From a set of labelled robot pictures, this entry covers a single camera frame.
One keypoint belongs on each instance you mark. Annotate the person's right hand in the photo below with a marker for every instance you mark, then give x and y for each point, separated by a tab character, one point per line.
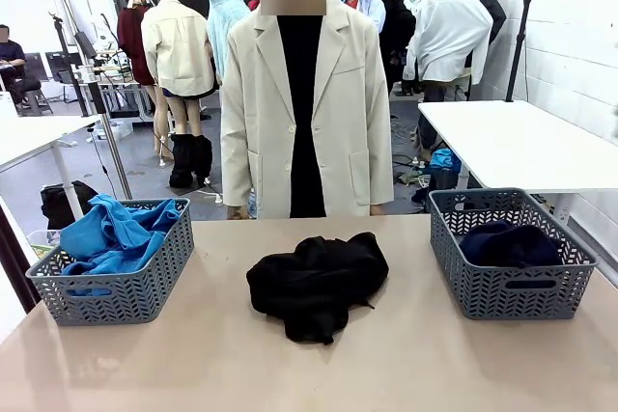
234	212

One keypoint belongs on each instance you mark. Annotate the person's left hand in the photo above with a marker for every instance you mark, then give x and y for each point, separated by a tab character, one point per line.
376	210

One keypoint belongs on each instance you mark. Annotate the navy blue garment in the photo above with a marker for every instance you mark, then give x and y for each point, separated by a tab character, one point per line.
507	245

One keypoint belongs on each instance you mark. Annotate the person's right forearm beige sleeve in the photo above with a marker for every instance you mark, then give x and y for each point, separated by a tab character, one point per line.
234	175

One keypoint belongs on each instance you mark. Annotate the person's left forearm beige sleeve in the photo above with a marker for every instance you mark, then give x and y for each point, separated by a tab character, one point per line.
379	175

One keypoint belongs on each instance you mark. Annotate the black trousers on floor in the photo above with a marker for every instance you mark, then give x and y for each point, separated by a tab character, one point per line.
190	161

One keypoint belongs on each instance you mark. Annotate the blue bag under table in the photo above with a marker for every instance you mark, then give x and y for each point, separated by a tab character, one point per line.
444	160

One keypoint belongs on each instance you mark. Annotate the black garment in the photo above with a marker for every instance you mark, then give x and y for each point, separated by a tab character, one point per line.
318	282

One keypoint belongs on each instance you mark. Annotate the person in beige blazer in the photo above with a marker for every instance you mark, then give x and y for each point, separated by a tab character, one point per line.
261	93

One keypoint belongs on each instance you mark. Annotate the grey woven plastic basket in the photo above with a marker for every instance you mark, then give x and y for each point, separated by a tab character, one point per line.
512	296
120	306

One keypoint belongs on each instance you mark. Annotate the slanted metal pole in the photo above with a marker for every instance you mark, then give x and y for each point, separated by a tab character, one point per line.
108	132

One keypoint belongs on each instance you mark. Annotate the large white table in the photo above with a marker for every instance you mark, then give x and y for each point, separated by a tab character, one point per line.
531	142

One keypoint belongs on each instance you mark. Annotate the mannequin in cream jacket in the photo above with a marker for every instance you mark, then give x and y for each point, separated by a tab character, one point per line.
178	50

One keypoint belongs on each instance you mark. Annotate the black bag on floor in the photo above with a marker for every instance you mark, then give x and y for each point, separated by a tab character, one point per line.
58	204

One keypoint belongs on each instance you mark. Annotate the mannequin in light blue fleece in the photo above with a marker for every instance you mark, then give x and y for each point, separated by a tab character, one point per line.
219	26

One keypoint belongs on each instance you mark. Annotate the mannequin in white shirt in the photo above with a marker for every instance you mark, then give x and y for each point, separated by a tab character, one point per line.
449	31

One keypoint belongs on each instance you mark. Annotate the clear plastic box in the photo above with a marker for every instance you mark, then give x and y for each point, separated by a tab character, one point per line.
41	243

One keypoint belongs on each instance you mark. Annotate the mannequin in maroon top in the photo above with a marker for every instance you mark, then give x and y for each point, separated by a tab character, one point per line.
130	40

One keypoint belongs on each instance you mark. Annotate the black light stand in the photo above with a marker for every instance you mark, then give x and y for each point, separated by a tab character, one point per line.
72	79

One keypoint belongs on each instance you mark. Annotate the small white table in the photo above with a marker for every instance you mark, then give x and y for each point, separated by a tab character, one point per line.
29	134

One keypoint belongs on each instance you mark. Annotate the black tripod stand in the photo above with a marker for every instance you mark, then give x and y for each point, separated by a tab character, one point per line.
520	40

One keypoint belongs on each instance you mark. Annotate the dark stool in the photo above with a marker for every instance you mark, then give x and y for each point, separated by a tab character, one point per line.
36	96

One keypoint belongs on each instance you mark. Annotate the mannequin in black white jacket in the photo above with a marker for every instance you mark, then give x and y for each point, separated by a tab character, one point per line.
495	11

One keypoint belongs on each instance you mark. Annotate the seated person in dark shirt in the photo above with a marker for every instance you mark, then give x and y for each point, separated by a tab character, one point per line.
9	52

